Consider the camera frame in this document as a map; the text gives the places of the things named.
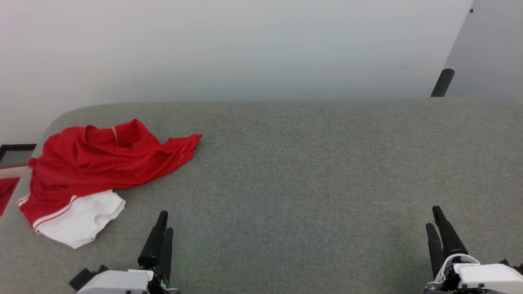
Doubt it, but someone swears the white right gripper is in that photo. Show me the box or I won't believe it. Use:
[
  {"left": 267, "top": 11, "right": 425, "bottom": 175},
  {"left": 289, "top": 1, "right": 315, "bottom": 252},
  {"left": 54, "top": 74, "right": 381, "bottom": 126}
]
[{"left": 425, "top": 206, "right": 523, "bottom": 294}]

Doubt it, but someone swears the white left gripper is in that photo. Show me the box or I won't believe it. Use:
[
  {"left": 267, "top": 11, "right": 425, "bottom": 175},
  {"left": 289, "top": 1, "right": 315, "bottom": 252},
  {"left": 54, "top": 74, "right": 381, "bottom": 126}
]
[{"left": 77, "top": 211, "right": 181, "bottom": 294}]

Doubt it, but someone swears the red and white shirt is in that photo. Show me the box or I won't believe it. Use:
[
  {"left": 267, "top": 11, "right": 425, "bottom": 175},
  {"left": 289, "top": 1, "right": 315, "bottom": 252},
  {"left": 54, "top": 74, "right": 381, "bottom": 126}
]
[{"left": 17, "top": 118, "right": 203, "bottom": 249}]

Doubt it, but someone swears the red cloth on floor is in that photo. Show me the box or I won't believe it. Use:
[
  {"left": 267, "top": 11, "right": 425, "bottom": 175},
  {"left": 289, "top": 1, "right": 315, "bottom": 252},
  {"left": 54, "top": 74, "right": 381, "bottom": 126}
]
[{"left": 0, "top": 178, "right": 20, "bottom": 217}]

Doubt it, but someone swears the beige wooden strip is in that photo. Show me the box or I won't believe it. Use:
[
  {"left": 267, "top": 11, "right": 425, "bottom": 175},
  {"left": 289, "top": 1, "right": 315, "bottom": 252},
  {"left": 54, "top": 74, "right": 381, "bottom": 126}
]
[{"left": 0, "top": 163, "right": 27, "bottom": 179}]

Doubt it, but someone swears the black framed panel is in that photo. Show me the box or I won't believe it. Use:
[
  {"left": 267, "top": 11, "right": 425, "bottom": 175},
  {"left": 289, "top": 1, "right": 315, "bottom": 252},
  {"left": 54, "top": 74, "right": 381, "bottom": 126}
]
[{"left": 0, "top": 144, "right": 37, "bottom": 169}]

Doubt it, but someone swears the dark grey wall strip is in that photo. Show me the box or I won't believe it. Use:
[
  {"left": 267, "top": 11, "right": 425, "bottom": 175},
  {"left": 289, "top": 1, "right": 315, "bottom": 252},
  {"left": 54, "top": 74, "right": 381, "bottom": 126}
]
[{"left": 430, "top": 68, "right": 455, "bottom": 98}]

